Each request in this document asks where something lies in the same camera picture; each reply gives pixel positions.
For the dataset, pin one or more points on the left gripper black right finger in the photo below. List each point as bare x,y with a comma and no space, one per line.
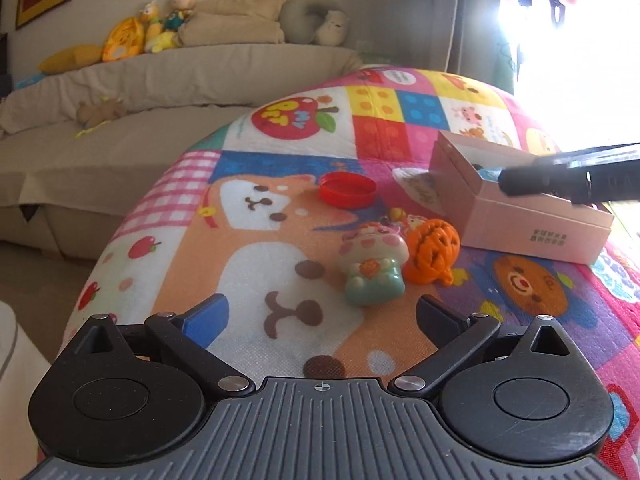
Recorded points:
460,343

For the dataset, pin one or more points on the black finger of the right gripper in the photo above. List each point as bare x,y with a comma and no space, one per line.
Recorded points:
571,181

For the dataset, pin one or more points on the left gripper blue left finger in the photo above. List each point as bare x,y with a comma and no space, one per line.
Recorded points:
182,341

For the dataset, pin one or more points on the orange plastic pumpkin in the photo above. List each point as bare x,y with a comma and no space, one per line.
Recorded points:
434,246

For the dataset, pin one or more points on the blue white snack pouch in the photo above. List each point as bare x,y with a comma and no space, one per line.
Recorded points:
490,174

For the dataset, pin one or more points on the pink pig toy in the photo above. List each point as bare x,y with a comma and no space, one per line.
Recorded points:
371,257

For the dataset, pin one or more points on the pink cardboard box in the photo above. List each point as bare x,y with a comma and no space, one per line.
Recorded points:
542,226

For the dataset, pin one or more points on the colourful cartoon play mat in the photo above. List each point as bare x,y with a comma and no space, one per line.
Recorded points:
324,216

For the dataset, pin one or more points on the red plastic lid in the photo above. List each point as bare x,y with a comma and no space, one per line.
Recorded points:
347,190

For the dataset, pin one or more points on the beige covered sofa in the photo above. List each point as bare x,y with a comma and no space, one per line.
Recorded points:
66,189

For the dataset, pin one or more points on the brown plush on sofa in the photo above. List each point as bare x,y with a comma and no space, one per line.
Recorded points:
92,115

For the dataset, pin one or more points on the white bear plush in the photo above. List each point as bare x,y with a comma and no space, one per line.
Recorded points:
334,30

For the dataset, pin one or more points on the yellow duck plush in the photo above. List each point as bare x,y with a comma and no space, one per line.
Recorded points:
156,38

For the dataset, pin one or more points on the yellow cushion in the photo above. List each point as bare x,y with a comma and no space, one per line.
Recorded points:
73,58

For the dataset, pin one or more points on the orange yellow plush bag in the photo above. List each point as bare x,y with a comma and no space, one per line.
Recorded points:
124,41

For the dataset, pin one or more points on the beige folded blanket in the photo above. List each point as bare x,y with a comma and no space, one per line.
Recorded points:
216,22

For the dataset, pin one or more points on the grey neck pillow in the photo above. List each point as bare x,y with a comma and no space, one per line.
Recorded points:
299,19

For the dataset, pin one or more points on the big-head doll plush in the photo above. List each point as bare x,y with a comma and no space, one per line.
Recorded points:
180,11

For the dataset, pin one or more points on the keychain charm toy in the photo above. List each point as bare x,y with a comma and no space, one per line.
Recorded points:
406,222

